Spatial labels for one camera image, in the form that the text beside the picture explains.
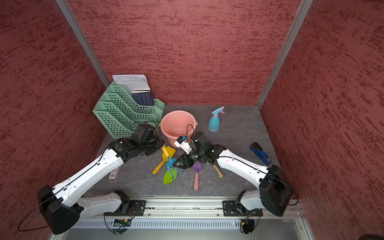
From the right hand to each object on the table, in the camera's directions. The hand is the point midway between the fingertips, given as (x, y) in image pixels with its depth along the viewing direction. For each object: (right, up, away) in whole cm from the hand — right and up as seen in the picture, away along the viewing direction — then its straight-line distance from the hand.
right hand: (177, 166), depth 73 cm
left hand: (-8, +10, +3) cm, 13 cm away
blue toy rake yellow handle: (-4, +2, +1) cm, 4 cm away
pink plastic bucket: (-3, +21, +29) cm, 36 cm away
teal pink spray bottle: (+22, +21, +25) cm, 39 cm away
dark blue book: (-30, +40, +34) cm, 60 cm away
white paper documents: (-36, +50, +29) cm, 68 cm away
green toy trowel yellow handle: (-7, -10, +12) cm, 17 cm away
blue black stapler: (+48, +5, +20) cm, 52 cm away
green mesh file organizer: (-39, +26, +21) cm, 52 cm away
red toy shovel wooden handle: (+23, -8, +9) cm, 26 cm away
